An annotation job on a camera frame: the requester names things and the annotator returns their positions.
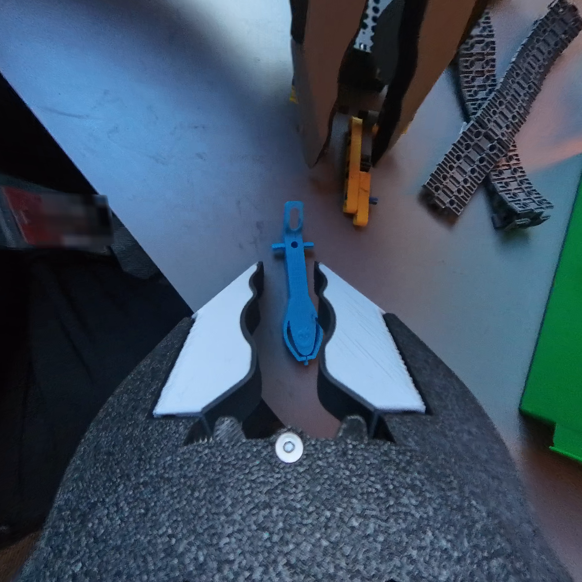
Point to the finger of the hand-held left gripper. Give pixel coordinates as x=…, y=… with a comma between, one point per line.
x=323, y=68
x=436, y=54

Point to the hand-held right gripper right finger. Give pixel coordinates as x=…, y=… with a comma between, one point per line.
x=373, y=359

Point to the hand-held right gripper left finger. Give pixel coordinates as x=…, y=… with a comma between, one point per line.
x=209, y=359

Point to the black perforated brick model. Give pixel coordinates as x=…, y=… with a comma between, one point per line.
x=369, y=117

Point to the yellow perforated beam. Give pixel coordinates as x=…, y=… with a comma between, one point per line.
x=352, y=159

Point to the blue brick separator tool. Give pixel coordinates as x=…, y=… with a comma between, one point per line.
x=295, y=295

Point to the green storage bin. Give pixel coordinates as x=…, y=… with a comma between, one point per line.
x=559, y=341

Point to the grey desk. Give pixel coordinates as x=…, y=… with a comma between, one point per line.
x=182, y=136

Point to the grey tread track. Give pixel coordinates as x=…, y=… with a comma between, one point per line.
x=518, y=195
x=500, y=127

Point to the person's dark clothed body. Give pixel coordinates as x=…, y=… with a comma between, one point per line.
x=68, y=363

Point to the red white badge holder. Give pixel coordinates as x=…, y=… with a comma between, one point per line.
x=45, y=218

